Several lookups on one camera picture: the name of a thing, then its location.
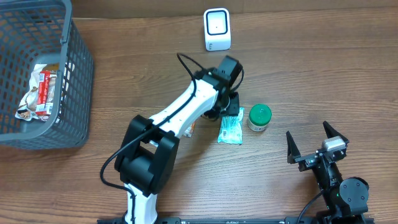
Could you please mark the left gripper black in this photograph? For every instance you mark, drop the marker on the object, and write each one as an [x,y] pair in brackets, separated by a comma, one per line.
[233,106]

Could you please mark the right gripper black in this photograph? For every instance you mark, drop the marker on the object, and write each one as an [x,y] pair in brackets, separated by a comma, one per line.
[311,158]

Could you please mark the teal wet wipes pack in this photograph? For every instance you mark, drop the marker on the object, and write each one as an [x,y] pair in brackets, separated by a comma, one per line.
[231,129]

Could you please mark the orange Kleenex tissue pack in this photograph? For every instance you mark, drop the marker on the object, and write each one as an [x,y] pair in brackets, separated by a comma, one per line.
[189,131]

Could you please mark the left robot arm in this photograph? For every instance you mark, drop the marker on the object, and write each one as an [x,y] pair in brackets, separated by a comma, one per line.
[150,145]

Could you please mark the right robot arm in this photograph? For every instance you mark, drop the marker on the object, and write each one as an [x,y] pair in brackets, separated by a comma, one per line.
[345,199]

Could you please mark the white barcode scanner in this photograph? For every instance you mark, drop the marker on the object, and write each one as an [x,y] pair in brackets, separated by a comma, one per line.
[217,29]

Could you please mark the green lid jar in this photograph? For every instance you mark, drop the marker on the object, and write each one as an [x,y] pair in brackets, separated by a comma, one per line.
[259,117]

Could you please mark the red snack stick packet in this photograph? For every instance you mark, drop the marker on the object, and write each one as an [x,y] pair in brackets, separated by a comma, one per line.
[43,89]

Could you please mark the grey plastic mesh basket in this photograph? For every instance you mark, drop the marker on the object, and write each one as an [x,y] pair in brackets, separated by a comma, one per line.
[43,32]

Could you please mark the beige snack pouch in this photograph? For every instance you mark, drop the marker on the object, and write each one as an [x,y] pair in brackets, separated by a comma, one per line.
[27,106]

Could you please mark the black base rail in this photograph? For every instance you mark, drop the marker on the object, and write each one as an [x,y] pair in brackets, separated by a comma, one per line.
[286,220]

